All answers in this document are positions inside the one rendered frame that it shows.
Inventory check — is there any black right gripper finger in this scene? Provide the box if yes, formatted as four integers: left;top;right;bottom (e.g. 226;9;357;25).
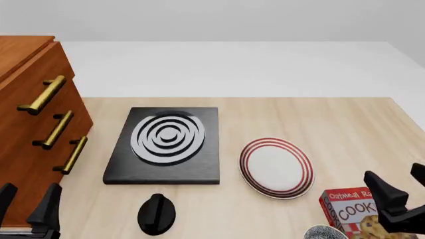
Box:
363;169;410;216
410;162;425;188

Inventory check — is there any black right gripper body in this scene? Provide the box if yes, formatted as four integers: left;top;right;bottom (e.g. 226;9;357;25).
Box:
378;203;425;235

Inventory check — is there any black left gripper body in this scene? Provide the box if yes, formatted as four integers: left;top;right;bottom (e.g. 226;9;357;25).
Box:
0;224;61;239

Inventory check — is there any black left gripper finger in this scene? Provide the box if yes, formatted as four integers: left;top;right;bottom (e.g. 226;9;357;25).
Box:
26;182;63;234
0;182;19;226

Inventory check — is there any black-and-white patterned bowl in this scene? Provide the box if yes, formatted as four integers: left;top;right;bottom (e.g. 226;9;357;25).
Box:
303;224;350;239

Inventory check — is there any flat black stove plate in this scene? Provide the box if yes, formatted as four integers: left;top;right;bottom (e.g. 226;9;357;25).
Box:
102;106;221;185

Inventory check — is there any white plate with red rings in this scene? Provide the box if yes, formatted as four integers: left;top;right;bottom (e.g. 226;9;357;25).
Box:
238;137;315;200

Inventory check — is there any wooden drawer, shortest front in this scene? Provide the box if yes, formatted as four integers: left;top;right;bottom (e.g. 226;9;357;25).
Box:
0;98;95;230

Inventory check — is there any red oatmeal cookies box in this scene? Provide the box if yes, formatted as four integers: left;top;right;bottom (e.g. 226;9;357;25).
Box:
319;187;420;239

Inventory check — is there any wooden drawer, medium front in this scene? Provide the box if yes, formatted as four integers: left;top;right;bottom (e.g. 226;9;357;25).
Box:
0;73;86;184

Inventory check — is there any round black stove knob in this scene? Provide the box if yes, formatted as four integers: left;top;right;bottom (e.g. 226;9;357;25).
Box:
137;193;177;236

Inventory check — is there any wooden drawer, tallest front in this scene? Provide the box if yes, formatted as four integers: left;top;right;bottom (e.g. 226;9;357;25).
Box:
0;41;76;133

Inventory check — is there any wooden cabinet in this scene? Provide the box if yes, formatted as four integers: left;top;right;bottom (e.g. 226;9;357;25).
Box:
0;35;95;230

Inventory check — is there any brass drawer handle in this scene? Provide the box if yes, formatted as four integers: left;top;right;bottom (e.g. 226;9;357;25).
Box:
17;75;67;116
52;135;89;175
32;110;75;151

